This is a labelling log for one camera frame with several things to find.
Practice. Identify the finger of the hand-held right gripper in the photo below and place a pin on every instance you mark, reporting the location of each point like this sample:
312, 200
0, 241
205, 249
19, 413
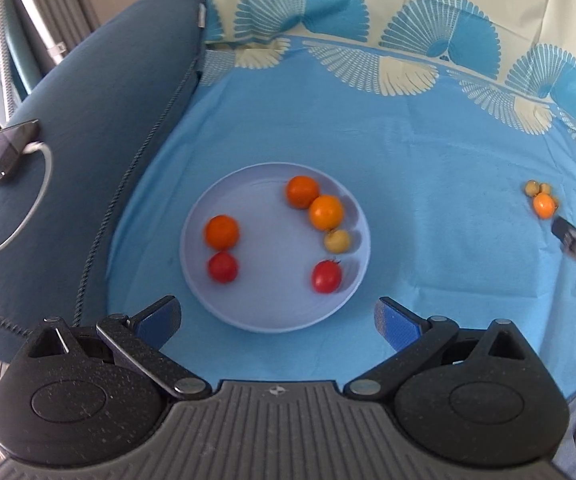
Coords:
562, 230

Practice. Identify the blue and cream printed sheet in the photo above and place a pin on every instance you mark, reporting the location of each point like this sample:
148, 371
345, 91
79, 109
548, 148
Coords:
418, 125

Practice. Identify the blue cushion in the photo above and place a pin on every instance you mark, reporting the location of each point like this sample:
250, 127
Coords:
107, 110

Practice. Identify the red tomato with stem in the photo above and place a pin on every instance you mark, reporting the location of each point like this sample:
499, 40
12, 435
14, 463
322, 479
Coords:
326, 276

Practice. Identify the light blue round plate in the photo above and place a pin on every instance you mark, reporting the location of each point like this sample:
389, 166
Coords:
268, 280

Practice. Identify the orange tomato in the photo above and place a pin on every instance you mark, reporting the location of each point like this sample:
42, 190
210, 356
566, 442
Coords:
303, 191
326, 212
221, 231
543, 205

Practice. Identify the small yellow-green fruit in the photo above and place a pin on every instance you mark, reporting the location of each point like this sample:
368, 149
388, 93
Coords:
545, 188
338, 241
532, 188

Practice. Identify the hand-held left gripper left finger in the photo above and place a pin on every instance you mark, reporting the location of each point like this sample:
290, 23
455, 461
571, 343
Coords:
160, 321

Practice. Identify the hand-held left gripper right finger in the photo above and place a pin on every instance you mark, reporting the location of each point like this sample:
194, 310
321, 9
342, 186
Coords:
395, 324

